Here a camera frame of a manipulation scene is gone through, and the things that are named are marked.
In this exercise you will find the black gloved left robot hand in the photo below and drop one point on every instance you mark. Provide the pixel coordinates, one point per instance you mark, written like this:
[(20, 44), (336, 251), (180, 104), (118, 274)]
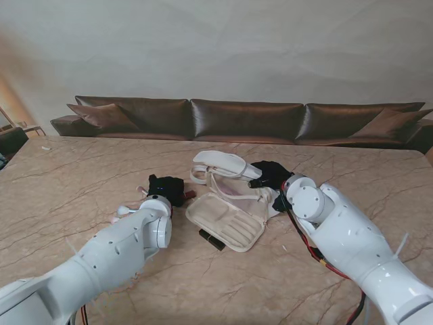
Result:
[(165, 188)]

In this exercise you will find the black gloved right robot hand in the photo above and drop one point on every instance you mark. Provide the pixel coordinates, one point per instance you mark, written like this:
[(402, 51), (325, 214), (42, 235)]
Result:
[(274, 174)]

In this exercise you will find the red lipstick tube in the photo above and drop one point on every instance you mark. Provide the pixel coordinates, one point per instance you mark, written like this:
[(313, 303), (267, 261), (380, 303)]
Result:
[(190, 194)]

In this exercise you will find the cream white cosmetics bag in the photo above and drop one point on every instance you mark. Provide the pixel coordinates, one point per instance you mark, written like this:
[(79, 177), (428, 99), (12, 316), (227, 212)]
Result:
[(223, 223)]

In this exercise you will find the black lipstick tube gold band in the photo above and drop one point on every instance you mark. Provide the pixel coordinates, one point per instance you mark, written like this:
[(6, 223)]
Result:
[(211, 239)]

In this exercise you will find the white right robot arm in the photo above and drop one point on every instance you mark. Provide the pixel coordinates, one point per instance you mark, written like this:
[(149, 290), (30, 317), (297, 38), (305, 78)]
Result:
[(348, 237)]

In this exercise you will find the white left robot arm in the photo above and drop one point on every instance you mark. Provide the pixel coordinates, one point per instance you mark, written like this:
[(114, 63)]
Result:
[(111, 250)]

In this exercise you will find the pink ferrule makeup brush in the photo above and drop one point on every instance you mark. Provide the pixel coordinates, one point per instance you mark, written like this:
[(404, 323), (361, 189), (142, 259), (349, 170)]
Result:
[(115, 220)]

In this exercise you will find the brown leather sofa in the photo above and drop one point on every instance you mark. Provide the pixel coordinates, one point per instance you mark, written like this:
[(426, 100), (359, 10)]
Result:
[(243, 118)]

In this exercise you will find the brown sofa pillow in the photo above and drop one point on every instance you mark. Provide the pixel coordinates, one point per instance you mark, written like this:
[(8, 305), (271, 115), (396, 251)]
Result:
[(389, 123), (105, 116)]

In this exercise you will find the white zip tie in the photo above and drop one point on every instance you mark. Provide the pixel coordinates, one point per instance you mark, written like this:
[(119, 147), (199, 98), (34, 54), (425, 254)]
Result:
[(71, 245), (400, 247)]

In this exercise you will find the light wooden side table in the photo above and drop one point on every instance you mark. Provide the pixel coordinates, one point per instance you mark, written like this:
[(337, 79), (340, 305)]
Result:
[(34, 128)]

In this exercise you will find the dark armchair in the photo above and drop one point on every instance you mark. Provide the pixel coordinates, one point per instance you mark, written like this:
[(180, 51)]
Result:
[(11, 140)]

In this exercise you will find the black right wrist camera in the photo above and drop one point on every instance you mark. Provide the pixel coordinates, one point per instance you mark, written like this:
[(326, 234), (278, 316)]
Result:
[(279, 203)]

